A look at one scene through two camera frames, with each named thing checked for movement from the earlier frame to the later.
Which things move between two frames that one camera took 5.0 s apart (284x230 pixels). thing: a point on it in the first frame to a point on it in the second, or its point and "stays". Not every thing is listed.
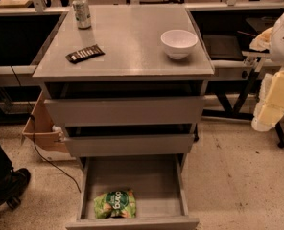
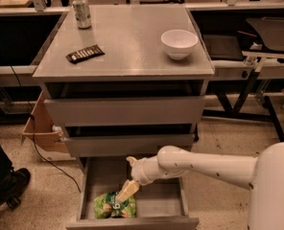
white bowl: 178,42 stays
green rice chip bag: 118,203 stays
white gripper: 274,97 to 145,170
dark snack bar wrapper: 84,54 stays
